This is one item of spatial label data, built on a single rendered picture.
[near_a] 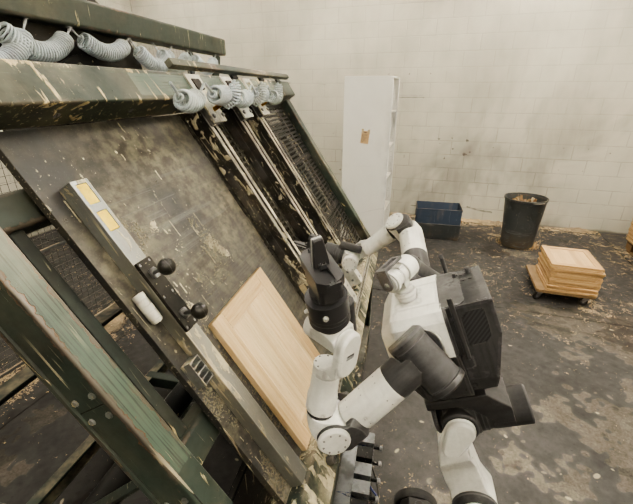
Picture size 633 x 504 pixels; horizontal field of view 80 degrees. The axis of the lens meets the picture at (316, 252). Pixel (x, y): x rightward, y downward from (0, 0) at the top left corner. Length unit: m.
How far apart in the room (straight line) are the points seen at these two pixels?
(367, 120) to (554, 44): 2.69
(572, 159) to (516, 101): 1.13
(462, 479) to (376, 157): 4.01
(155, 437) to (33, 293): 0.34
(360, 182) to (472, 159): 1.99
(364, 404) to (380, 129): 4.21
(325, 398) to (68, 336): 0.53
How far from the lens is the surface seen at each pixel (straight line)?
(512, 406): 1.31
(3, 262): 0.82
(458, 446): 1.34
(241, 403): 1.06
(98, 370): 0.82
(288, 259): 1.54
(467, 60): 6.24
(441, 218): 5.43
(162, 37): 2.27
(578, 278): 4.27
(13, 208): 0.99
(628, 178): 6.78
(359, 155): 4.98
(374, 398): 0.95
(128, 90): 1.23
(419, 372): 0.92
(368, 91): 4.91
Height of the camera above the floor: 1.88
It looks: 23 degrees down
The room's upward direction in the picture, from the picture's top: straight up
